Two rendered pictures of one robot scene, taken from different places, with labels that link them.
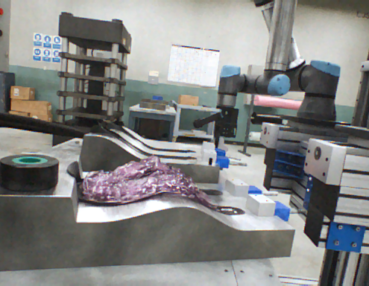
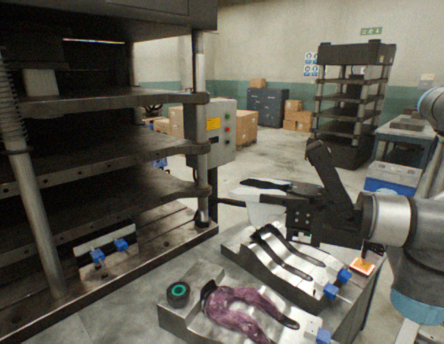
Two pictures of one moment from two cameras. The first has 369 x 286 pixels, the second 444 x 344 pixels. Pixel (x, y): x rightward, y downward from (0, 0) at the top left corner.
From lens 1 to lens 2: 0.69 m
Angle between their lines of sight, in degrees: 46
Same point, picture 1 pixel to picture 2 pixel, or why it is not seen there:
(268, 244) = not seen: outside the picture
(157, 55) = (436, 54)
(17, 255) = (170, 328)
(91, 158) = (244, 256)
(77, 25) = (333, 52)
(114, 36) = (369, 57)
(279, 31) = (435, 179)
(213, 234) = not seen: outside the picture
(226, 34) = not seen: outside the picture
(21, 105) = (291, 115)
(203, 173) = (307, 298)
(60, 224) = (182, 325)
